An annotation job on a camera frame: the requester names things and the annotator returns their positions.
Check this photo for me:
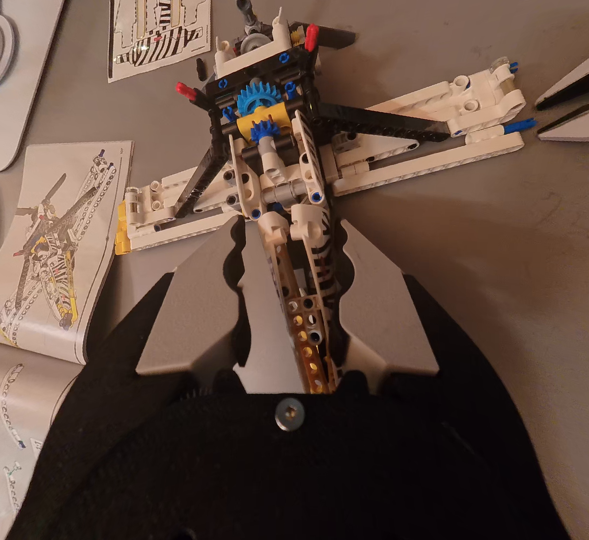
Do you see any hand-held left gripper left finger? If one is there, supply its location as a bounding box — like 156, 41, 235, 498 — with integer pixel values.
136, 216, 251, 382

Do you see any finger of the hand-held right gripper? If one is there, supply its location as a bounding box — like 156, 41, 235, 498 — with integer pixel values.
536, 58, 589, 111
537, 105, 589, 143

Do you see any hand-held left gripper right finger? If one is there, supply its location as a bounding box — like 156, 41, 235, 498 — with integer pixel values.
331, 220, 440, 393

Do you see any zebra striped lego plane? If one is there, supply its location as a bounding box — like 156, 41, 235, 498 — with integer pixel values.
115, 0, 538, 396

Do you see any open instruction booklet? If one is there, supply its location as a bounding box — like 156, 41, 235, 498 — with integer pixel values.
0, 140, 135, 522

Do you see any silver monitor stand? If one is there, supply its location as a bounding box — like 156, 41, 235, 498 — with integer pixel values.
0, 0, 73, 173

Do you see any zebra sticker sheet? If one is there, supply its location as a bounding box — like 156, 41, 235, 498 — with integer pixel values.
108, 0, 212, 84

